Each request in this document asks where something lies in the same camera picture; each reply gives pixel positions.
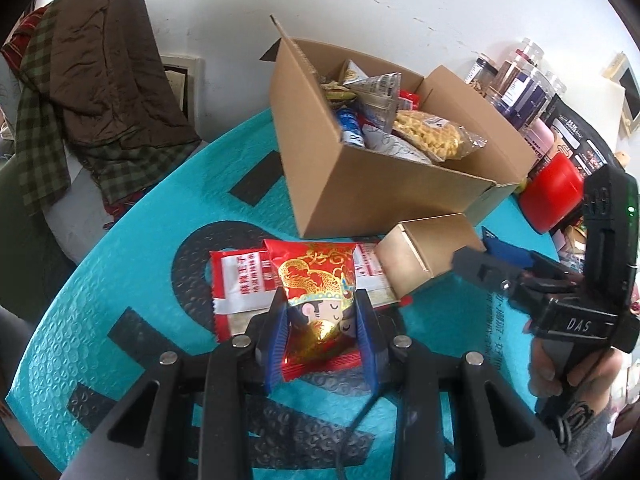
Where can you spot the small red snack packet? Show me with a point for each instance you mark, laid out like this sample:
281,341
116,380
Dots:
409,100

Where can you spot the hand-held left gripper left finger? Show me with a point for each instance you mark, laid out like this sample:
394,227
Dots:
277,342

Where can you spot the red gold snack packet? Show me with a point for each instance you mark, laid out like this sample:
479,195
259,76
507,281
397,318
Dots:
315,270

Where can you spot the person's right hand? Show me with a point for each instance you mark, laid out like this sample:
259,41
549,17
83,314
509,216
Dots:
546,367

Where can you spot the olive gold snack packet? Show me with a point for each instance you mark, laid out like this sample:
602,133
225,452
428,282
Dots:
337,92

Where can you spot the blue snack packet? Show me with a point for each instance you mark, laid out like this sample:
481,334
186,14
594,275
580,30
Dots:
350,127

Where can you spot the brown jacket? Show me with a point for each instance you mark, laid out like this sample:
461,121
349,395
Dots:
115,60

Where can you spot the white plastic frame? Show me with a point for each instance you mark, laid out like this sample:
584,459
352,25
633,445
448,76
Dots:
627,95

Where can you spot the clear jar of nuts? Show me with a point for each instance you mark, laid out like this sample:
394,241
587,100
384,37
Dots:
480,78

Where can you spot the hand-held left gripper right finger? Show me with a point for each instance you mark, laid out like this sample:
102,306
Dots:
369,347

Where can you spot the silver triangular snack packet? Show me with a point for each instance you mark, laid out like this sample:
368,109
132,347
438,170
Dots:
380,95

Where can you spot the pink bottle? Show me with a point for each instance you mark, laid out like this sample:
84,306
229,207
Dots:
537,142

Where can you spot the small triangular snack packet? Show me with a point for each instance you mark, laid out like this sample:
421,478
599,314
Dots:
352,72

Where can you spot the yellow puffed snack bag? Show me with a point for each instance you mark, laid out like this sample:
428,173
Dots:
430,135

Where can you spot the red white snack packet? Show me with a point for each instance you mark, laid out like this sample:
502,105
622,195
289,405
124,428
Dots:
240,285

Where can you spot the green plaid cloth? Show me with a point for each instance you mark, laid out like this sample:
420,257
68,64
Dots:
40,110

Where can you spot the grey chair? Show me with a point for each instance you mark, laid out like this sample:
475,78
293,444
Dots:
75,212

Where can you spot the red plaid cloth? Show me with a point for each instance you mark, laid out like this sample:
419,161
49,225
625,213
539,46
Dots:
22,40

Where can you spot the white framed panel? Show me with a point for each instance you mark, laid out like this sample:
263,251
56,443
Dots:
182,77

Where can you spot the brown cardboard box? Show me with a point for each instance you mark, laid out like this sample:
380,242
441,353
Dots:
350,195

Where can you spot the white printed snack packet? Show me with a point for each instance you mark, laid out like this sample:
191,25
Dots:
395,150

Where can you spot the person's right forearm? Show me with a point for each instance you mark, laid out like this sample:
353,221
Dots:
590,442

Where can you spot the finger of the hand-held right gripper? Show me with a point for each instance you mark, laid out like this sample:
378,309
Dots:
507,252
480,267

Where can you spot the red container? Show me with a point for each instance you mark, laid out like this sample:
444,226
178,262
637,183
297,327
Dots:
550,192

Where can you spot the teal bubble mat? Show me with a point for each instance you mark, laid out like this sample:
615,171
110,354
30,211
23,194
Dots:
150,210

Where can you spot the black printed pouch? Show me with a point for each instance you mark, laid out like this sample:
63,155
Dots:
580,132

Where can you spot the clear jar dark blue label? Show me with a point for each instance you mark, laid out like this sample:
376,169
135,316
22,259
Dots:
531,96

